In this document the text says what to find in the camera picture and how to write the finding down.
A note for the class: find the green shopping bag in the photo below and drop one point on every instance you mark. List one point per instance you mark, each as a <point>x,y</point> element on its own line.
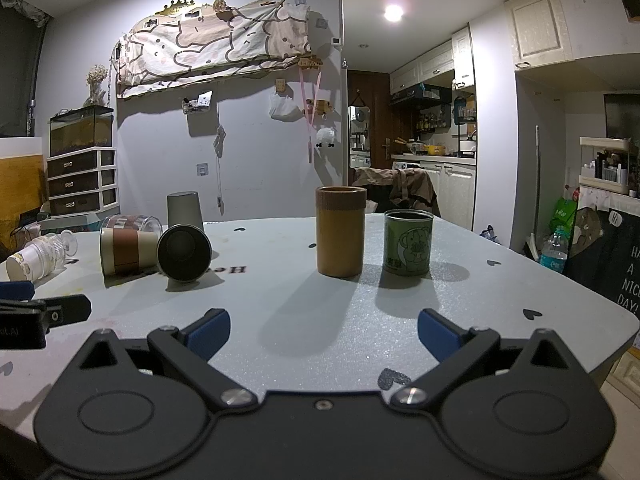
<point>564,215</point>

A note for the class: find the glass fish tank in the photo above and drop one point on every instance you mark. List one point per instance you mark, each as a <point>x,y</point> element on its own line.
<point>81,132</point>

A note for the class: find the white kitchen counter cabinet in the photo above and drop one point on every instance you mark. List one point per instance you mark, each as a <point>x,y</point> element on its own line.
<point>440,185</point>

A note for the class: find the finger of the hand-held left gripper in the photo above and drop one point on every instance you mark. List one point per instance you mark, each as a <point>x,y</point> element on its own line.
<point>17,290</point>
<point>67,310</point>

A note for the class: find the brown-banded glass cup lying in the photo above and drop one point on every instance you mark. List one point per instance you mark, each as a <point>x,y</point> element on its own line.
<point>125,250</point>

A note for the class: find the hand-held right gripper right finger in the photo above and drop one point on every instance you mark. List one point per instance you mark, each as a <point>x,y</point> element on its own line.
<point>439,335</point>

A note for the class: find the printed cartoon cloth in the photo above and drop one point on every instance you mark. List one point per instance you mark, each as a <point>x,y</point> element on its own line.
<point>215,42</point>

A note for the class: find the brown bamboo cup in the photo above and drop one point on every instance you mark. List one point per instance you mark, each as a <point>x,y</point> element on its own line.
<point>341,235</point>

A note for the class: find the wooden board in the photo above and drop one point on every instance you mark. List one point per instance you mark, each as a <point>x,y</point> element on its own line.
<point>22,180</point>

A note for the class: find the dried flower bouquet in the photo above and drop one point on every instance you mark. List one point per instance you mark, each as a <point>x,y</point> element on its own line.
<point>96,82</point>

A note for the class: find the chair with brown jacket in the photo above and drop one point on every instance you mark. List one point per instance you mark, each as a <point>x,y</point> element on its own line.
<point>400,187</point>

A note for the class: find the wall mirror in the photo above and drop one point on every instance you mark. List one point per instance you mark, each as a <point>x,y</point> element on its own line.
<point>359,127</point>

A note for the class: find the dark screen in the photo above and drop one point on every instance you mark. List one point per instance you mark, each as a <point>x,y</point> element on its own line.
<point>622,115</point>

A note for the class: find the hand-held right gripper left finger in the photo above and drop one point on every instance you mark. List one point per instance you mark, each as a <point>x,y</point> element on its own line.
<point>210,334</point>

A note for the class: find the white wall cabinet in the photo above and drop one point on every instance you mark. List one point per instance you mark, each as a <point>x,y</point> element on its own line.
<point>540,25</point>

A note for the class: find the white storage shelf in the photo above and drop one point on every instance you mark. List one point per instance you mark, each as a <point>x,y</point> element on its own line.
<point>607,165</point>

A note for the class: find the white plastic drawer unit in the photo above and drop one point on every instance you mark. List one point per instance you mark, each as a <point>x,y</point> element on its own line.
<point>82,180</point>

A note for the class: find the round ceiling light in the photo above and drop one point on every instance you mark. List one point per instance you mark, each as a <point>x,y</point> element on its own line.
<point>393,12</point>

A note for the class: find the clear plastic water bottle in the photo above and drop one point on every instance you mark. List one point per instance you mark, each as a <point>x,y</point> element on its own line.
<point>554,252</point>

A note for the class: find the dark grey metal cup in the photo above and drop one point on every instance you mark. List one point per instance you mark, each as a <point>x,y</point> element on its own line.
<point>184,254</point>

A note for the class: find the light grey matte cup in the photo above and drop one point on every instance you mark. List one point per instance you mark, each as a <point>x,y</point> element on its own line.
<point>184,210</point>

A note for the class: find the gold crown wall ornament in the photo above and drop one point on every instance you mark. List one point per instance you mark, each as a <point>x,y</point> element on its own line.
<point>176,6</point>

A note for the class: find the white hanging face mask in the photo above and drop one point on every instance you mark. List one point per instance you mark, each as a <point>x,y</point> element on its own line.
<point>285,107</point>

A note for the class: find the black printed sign board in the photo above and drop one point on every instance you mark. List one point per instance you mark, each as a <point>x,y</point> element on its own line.
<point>607,255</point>

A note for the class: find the white plush toy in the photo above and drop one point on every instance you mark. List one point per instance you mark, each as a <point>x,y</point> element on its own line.
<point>326,137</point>

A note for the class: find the green printed tin cup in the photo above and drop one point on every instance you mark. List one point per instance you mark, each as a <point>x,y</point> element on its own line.
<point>407,245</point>

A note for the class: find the clear ribbed glass cup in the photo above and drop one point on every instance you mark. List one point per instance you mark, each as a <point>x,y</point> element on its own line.
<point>37,257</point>

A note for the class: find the white kitchen upper cabinets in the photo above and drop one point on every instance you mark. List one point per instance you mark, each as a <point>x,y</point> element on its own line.
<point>432,67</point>

